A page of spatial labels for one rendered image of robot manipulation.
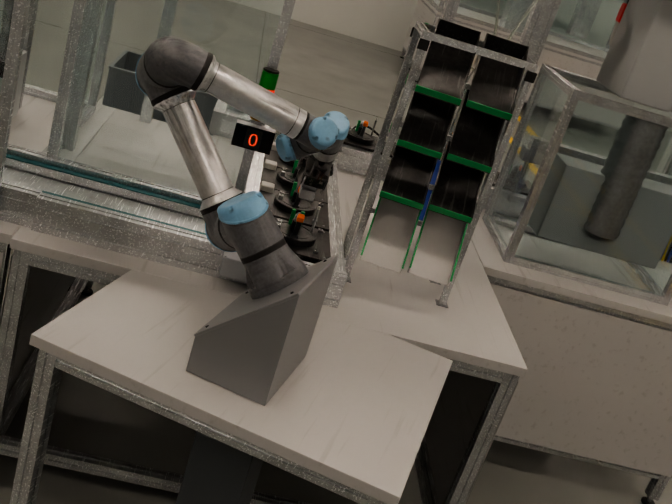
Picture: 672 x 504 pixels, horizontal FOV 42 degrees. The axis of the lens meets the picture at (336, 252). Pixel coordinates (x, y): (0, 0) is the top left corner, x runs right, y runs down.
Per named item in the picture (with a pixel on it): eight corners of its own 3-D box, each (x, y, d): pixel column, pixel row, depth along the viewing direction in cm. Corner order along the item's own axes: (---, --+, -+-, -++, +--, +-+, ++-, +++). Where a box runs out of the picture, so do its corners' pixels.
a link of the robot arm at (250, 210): (248, 258, 201) (221, 205, 199) (231, 260, 213) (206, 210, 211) (291, 235, 206) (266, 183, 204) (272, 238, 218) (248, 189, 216)
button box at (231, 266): (291, 294, 246) (296, 275, 243) (217, 275, 243) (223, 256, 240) (291, 283, 252) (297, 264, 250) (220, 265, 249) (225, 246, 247)
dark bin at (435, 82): (459, 106, 242) (467, 85, 236) (414, 92, 242) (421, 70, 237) (473, 52, 261) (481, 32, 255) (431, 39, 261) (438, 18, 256)
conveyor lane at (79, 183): (320, 294, 260) (330, 265, 257) (37, 222, 249) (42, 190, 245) (320, 256, 287) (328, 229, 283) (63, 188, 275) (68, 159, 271)
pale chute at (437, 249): (448, 286, 262) (451, 281, 257) (406, 272, 262) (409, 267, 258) (471, 206, 272) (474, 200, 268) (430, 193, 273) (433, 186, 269)
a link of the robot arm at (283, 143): (285, 129, 219) (323, 118, 223) (270, 137, 229) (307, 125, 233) (295, 159, 220) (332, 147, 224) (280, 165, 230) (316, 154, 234)
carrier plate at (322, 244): (329, 268, 257) (331, 262, 256) (249, 247, 254) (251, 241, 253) (327, 237, 279) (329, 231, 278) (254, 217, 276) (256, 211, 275)
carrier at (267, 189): (327, 235, 280) (339, 200, 276) (254, 216, 277) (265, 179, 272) (326, 209, 302) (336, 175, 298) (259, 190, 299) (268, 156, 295)
